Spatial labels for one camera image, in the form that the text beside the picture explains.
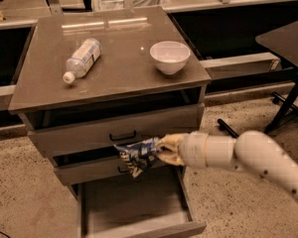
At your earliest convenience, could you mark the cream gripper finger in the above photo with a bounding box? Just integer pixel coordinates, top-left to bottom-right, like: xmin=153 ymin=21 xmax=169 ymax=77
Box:
xmin=157 ymin=151 xmax=184 ymax=166
xmin=156 ymin=134 xmax=185 ymax=150

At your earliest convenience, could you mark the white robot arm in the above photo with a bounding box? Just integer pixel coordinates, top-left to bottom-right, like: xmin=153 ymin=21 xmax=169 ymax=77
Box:
xmin=156 ymin=131 xmax=298 ymax=202

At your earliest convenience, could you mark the open bottom drawer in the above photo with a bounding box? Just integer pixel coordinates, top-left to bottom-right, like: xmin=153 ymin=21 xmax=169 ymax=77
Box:
xmin=77 ymin=166 xmax=206 ymax=238

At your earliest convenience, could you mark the grey drawer cabinet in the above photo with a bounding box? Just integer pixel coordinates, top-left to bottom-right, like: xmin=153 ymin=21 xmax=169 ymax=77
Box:
xmin=8 ymin=6 xmax=213 ymax=238

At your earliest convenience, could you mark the white ceramic bowl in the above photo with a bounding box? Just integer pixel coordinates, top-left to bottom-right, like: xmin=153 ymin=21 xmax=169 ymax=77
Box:
xmin=150 ymin=41 xmax=191 ymax=75

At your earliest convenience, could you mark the clear plastic water bottle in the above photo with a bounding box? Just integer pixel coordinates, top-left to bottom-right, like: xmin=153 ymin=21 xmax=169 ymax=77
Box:
xmin=63 ymin=38 xmax=101 ymax=84

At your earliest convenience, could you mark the black side table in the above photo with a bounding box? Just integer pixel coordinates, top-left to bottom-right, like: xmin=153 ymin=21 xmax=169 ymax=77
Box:
xmin=255 ymin=21 xmax=298 ymax=134

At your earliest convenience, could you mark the middle drawer with handle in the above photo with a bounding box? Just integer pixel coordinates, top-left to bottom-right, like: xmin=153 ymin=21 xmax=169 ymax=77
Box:
xmin=53 ymin=141 xmax=195 ymax=186

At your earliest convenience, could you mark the drawer with handle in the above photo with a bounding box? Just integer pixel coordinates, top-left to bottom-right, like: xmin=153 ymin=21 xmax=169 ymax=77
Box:
xmin=53 ymin=141 xmax=195 ymax=186
xmin=28 ymin=104 xmax=205 ymax=158

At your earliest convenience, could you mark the top drawer with handle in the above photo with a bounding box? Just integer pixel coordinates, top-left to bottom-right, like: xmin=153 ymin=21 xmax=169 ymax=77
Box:
xmin=28 ymin=104 xmax=205 ymax=158

